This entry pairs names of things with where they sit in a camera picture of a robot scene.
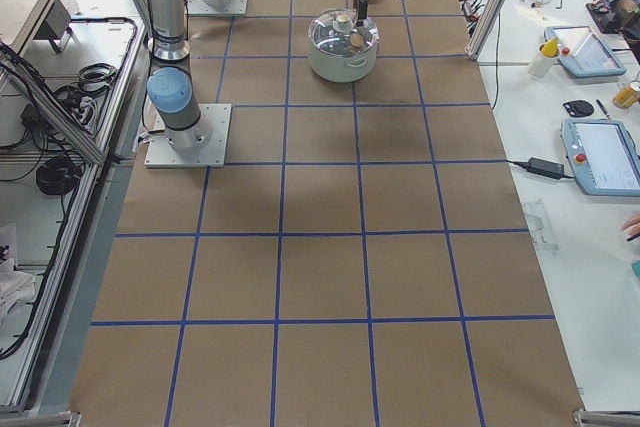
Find black round disc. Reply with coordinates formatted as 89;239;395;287
562;100;594;118

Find clear plastic holder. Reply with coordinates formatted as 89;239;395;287
521;199;559;254

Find coiled black cables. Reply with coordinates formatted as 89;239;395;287
34;154;83;197

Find crumpled white cloth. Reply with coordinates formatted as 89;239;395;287
0;222;37;333

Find black power adapter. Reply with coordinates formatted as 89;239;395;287
526;157;565;180

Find beige egg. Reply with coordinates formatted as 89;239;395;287
349;32;365;49

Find glass pot lid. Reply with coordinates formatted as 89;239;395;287
308;9;379;58

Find white electric cooking pot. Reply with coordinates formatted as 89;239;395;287
308;36;379;83

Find teach pendant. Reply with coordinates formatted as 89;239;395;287
560;118;639;197
544;26;627;78

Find brown grid table mat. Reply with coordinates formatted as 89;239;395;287
70;0;581;426

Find near teach pendant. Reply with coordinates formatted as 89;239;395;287
560;118;639;197

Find far teach pendant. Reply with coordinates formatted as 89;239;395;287
544;26;627;78

